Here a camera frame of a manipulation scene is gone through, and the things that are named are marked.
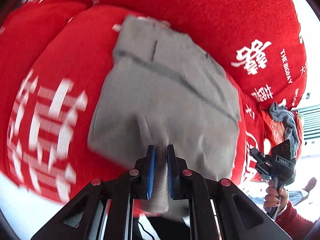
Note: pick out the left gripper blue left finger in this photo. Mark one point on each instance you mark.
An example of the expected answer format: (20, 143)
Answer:
(103, 209)

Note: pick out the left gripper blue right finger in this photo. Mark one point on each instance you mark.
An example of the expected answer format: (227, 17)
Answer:
(218, 209)

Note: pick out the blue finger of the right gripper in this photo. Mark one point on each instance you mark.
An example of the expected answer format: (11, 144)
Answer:
(257, 155)

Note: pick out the grey knit sweater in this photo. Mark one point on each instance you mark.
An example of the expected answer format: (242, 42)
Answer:
(164, 89)

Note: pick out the red sleeve right forearm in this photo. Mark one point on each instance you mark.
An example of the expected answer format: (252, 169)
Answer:
(293, 224)

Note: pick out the person's right hand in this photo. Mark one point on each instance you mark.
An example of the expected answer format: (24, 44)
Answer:
(276, 198)

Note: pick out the red embroidered pillow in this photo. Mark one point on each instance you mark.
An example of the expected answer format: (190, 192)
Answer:
(274, 131)

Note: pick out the grey crumpled cloth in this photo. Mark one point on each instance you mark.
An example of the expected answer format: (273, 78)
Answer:
(282, 114)

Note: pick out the person's dark trouser legs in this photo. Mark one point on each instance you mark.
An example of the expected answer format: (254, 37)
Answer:
(159, 228)

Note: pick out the red wedding print blanket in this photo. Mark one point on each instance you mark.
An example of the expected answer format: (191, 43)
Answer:
(55, 55)

